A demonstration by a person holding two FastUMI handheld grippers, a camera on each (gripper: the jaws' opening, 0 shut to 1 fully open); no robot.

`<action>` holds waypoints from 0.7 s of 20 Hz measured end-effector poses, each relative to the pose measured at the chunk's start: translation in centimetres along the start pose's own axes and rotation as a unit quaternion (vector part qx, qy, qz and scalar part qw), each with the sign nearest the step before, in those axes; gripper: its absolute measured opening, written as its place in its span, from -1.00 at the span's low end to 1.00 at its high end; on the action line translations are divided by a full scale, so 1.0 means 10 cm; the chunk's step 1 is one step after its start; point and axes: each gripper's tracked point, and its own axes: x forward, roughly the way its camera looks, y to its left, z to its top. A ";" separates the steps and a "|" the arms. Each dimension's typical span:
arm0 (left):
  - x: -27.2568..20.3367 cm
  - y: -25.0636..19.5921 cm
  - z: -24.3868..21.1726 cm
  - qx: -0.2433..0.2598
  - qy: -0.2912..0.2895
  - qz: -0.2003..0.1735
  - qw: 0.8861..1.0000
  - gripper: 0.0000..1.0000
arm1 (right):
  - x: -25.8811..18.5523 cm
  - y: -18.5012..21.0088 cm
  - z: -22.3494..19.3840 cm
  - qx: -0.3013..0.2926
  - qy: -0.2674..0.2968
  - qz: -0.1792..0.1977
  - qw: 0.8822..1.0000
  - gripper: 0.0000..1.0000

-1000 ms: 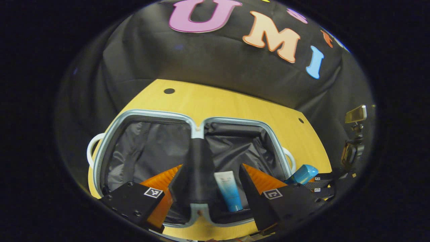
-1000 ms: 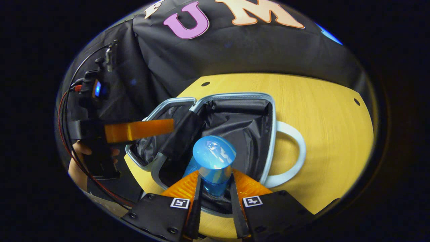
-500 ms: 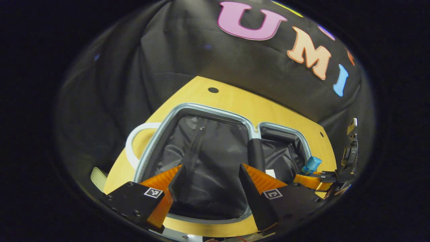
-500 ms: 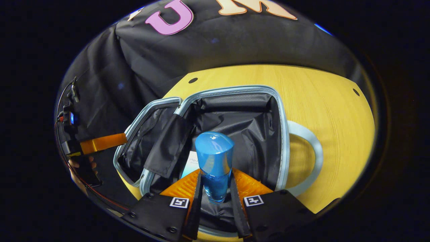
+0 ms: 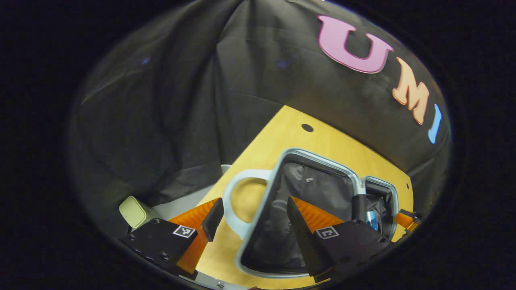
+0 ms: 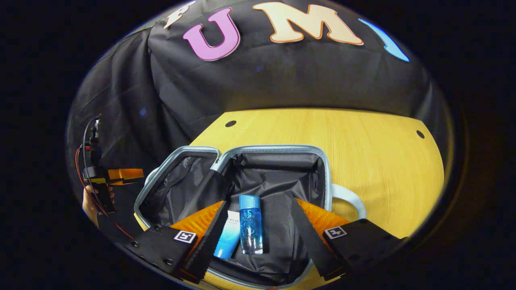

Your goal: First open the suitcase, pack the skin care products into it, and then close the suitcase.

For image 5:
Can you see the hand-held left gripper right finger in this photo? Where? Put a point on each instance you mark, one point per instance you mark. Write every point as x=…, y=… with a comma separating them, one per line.
x=302, y=237

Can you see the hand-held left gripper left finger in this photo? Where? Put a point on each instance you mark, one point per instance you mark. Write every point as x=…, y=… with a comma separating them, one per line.
x=213, y=219

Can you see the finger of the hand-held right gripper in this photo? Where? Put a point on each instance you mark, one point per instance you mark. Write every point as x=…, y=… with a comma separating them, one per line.
x=404, y=219

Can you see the light blue suitcase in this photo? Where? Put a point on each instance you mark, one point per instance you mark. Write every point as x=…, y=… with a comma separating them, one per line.
x=274, y=241

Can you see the blue skin care tube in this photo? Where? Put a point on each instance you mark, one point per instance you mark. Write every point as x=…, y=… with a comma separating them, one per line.
x=373, y=220

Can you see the small cream box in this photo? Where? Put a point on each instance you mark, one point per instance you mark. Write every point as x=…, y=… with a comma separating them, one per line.
x=137, y=211

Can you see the black backdrop cloth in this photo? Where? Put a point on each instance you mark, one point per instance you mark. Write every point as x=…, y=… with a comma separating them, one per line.
x=201, y=100

